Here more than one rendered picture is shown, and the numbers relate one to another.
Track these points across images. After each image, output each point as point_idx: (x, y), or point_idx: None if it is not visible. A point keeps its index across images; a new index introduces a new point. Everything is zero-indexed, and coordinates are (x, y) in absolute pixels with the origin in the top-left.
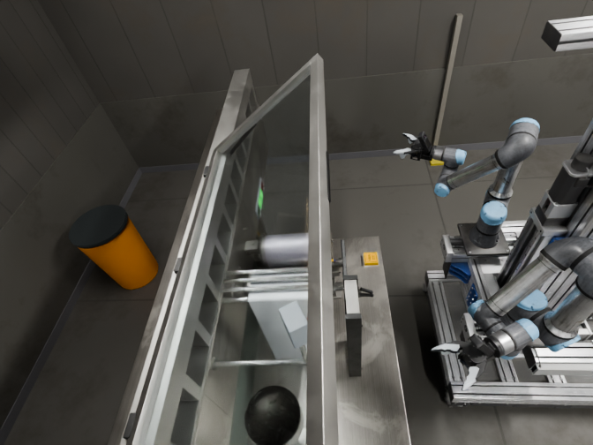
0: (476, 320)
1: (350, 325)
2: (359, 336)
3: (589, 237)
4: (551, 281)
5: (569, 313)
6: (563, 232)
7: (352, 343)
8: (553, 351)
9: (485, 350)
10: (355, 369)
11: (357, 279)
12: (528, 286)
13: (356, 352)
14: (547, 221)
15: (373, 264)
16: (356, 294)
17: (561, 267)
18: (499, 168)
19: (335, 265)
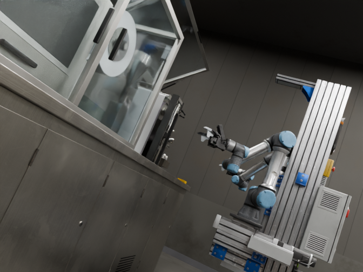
0: (223, 162)
1: (172, 99)
2: (170, 111)
3: (292, 170)
4: (275, 209)
5: (269, 167)
6: (282, 173)
7: (165, 117)
8: (259, 198)
9: (221, 131)
10: (150, 152)
11: (183, 103)
12: (253, 148)
13: (161, 129)
14: None
15: (182, 181)
16: (181, 100)
17: (268, 142)
18: (264, 163)
19: (169, 139)
